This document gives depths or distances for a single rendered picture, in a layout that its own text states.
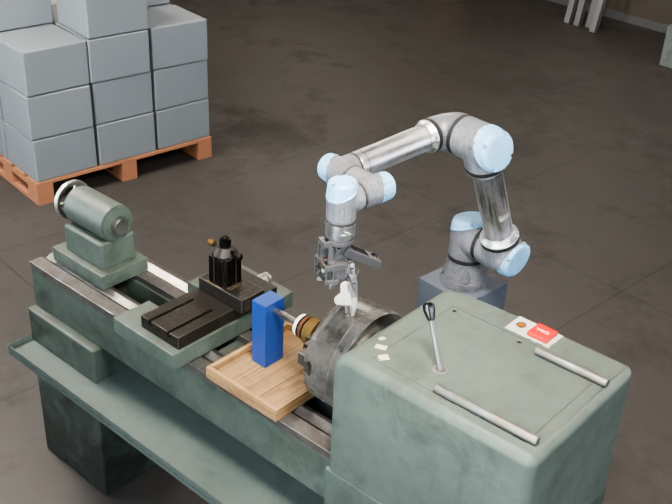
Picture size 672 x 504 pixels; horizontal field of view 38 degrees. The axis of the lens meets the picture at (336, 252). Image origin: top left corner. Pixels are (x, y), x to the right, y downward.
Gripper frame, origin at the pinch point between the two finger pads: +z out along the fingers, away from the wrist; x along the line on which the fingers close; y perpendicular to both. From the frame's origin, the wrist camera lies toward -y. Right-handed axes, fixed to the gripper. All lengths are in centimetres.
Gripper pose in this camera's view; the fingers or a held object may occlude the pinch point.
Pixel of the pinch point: (343, 301)
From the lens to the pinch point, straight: 251.1
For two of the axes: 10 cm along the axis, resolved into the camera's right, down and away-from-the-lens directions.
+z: -0.4, 8.6, 5.1
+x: 4.1, 4.8, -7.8
